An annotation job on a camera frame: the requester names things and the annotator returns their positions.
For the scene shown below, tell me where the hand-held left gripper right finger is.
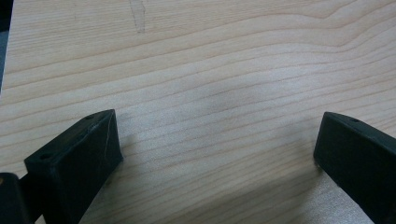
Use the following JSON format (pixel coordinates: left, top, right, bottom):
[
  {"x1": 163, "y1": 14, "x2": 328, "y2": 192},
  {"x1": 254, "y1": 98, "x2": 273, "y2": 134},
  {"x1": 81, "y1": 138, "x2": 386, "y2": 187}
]
[{"x1": 313, "y1": 111, "x2": 396, "y2": 224}]

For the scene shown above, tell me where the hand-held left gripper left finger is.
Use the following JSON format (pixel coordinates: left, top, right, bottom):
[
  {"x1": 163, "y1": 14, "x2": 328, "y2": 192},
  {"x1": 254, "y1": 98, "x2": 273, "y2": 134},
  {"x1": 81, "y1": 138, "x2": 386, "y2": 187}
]
[{"x1": 23, "y1": 108, "x2": 124, "y2": 224}]

